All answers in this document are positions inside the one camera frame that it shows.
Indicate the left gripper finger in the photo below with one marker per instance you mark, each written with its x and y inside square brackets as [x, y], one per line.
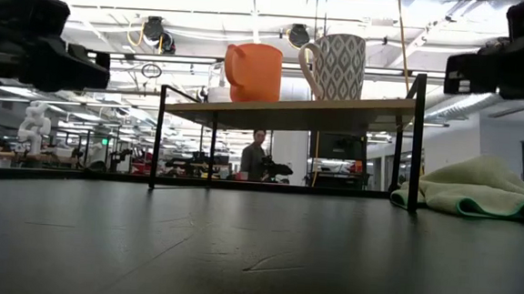
[71, 69]

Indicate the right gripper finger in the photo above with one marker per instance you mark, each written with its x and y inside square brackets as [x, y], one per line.
[474, 73]

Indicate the white grey patterned mug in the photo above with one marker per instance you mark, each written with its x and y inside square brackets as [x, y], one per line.
[340, 67]

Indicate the clear plastic cup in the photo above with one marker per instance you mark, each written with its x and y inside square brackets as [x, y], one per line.
[217, 94]

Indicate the orange ribbed mug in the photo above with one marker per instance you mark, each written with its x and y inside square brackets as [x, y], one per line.
[255, 73]

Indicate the black background robot arm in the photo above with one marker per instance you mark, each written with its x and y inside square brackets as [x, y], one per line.
[276, 170]

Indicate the long ceiling light strip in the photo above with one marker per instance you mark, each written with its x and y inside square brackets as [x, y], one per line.
[180, 60]

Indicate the light green cloth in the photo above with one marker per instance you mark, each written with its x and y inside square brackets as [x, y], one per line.
[478, 187]

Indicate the black screen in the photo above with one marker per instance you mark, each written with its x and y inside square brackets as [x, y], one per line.
[337, 147]

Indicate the person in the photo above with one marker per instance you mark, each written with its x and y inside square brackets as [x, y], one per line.
[252, 160]

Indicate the silver ventilation duct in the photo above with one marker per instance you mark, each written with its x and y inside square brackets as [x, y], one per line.
[469, 107]

